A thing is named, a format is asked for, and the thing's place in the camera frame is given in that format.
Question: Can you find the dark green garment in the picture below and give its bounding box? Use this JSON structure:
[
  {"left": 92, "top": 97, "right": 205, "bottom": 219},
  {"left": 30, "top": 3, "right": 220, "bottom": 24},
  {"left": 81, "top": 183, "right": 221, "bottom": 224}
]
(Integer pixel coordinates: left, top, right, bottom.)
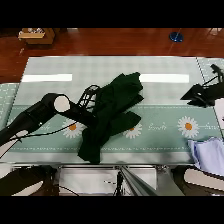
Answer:
[{"left": 77, "top": 71, "right": 145, "bottom": 165}]

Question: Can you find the light blue garment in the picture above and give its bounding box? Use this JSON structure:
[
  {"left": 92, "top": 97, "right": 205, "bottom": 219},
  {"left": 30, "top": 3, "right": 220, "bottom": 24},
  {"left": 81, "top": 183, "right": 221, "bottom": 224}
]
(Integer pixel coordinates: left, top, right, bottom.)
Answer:
[{"left": 187, "top": 136, "right": 224, "bottom": 178}]

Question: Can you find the silver frame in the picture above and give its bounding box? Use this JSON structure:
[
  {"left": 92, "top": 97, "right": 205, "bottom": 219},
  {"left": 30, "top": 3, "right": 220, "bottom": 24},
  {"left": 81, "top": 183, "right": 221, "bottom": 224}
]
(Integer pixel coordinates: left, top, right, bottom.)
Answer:
[{"left": 0, "top": 161, "right": 188, "bottom": 197}]

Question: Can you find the blue round object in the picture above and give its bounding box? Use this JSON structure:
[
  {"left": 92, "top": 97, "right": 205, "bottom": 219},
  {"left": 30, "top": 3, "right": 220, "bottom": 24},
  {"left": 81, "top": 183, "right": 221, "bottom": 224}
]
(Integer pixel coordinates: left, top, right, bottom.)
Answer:
[{"left": 168, "top": 31, "right": 185, "bottom": 43}]

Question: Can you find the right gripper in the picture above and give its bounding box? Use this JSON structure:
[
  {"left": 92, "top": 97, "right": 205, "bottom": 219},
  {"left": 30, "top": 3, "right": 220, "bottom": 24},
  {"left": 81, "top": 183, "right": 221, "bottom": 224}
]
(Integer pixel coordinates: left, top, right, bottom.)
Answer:
[{"left": 180, "top": 83, "right": 218, "bottom": 108}]

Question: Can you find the wooden box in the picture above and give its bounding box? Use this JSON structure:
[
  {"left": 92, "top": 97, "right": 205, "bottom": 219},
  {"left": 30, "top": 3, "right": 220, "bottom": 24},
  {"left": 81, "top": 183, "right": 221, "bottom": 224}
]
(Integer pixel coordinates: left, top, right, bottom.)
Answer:
[{"left": 17, "top": 28, "right": 56, "bottom": 46}]

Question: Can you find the black cable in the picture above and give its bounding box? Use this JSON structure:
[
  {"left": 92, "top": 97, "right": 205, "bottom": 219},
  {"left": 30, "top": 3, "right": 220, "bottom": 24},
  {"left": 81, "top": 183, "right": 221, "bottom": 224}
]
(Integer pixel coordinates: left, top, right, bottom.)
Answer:
[{"left": 13, "top": 121, "right": 80, "bottom": 143}]

